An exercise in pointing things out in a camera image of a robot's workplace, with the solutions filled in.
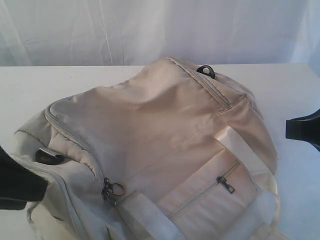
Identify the beige duffel bag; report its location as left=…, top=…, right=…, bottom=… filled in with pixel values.
left=12, top=57, right=282, bottom=240

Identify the metal key ring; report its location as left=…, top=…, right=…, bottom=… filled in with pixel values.
left=113, top=180, right=125, bottom=197

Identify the white backdrop curtain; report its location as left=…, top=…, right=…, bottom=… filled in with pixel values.
left=0, top=0, right=320, bottom=66

